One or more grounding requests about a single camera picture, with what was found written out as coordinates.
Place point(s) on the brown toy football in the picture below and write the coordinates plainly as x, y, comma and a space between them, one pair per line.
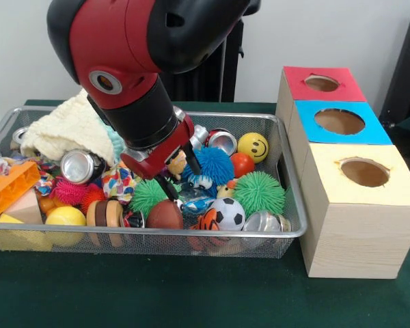
164, 216

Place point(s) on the shiny silver can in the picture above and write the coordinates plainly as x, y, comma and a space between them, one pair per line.
80, 166

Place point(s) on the pink spiky ball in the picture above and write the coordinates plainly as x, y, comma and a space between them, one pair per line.
71, 191

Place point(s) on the red robot arm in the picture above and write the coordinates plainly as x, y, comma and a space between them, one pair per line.
123, 41

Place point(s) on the red-rimmed silver can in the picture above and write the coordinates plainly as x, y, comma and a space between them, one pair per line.
223, 142

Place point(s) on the cream knitted cloth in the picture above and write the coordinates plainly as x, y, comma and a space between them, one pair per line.
65, 133

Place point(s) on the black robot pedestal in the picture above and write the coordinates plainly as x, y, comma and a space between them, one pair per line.
219, 75

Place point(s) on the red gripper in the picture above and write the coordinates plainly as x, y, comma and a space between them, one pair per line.
160, 150

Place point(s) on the crushed silver can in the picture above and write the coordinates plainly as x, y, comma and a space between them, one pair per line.
19, 137

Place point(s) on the large blue spiky ball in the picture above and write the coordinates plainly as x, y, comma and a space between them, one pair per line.
217, 164

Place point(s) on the yellow tennis ball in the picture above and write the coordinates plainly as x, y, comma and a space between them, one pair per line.
65, 222

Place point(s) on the green spiky ball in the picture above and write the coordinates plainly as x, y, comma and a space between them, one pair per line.
260, 193

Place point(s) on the green furry googly-eyed toy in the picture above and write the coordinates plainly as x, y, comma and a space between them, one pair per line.
147, 196

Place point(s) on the small soccer ball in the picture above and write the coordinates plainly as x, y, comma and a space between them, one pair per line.
228, 214

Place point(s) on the orange toy brick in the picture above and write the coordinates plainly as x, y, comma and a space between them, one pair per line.
10, 190

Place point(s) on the clear mesh bin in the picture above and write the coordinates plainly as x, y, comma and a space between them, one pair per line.
157, 247

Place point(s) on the colourful patterned cloth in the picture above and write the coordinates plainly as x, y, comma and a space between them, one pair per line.
116, 184

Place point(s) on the wooden box with three holes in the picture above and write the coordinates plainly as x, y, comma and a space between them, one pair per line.
355, 239

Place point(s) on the mint green cloth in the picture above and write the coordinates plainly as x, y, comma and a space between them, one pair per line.
116, 145

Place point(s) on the yellow smiley ball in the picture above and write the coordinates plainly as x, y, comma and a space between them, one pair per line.
253, 147

